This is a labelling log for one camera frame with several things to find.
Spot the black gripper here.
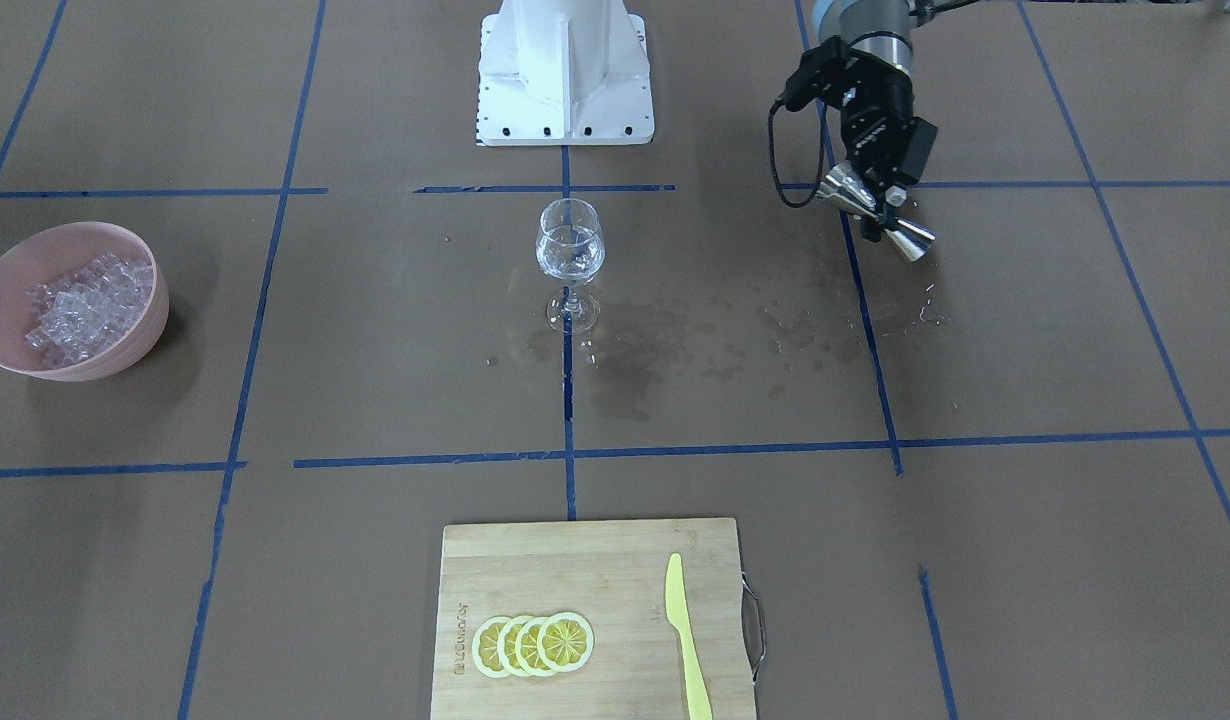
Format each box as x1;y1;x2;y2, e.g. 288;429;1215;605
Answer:
784;38;938;242

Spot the steel double jigger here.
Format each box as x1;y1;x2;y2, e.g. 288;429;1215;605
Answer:
815;162;936;263

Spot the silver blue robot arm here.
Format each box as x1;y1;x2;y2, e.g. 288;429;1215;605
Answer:
768;1;964;263

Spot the clear ice cubes pile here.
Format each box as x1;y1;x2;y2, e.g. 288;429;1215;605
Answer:
25;252;155;370

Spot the clear wine glass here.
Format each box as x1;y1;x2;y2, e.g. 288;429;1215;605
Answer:
534;199;605;334

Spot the pink bowl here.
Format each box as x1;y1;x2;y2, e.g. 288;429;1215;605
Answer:
0;222;170;382

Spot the yellow plastic knife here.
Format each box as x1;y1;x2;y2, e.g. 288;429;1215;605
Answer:
662;551;713;719

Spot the wooden cutting board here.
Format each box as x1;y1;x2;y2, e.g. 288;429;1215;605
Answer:
429;518;756;719

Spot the lemon slice four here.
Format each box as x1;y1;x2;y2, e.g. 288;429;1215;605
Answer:
538;610;595;673

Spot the lemon slice three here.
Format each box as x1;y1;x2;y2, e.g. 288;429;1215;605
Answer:
513;615;557;678

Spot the lemon slice two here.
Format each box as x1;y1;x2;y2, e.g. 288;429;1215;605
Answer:
496;615;538;678

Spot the lemon slice one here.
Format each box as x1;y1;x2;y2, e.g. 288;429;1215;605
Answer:
474;615;510;679

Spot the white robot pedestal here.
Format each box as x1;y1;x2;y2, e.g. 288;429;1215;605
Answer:
475;1;656;146

